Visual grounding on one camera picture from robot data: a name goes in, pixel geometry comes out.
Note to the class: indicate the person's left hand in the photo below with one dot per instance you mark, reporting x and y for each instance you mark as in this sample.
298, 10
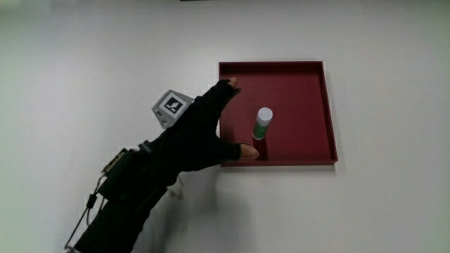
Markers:
191, 140

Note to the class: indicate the green glue stick white cap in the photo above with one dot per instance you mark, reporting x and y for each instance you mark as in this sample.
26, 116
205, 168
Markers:
262, 127

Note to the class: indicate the red square tray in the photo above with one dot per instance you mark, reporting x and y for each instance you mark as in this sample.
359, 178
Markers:
299, 105

